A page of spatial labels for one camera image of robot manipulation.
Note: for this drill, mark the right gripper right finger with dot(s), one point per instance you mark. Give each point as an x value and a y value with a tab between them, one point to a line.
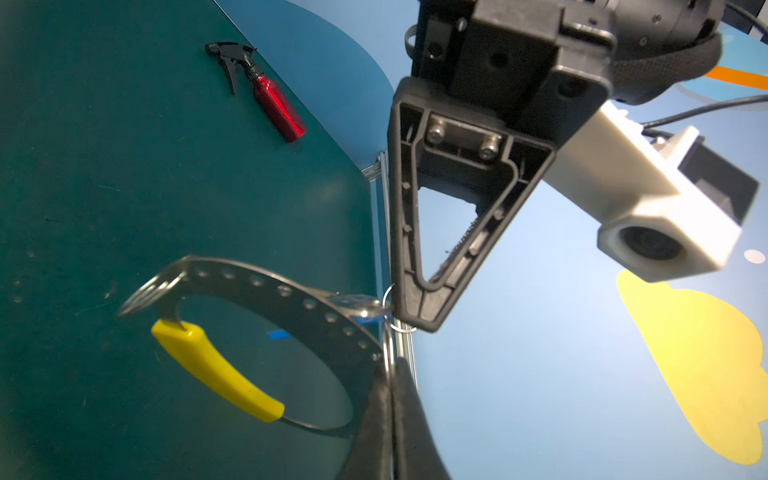
415	453

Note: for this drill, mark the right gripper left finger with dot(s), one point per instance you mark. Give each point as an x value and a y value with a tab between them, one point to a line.
371	453

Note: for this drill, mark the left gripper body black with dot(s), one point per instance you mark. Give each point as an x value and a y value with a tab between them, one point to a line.
544	68

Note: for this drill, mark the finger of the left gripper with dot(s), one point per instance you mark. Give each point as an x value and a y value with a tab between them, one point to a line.
440	144
462	219

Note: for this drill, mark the grey keyring yellow handle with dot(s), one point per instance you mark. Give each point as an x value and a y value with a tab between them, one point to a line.
206	320

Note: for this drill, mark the silver key blue tag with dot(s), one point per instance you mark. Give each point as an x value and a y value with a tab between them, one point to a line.
319	317

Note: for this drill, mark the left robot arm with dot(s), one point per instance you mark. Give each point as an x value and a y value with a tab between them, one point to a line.
660	43

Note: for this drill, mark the red spray bottle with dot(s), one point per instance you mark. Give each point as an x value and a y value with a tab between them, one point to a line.
233	56

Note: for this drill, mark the aluminium frame rail left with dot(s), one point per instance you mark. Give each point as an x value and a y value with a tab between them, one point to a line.
401	335

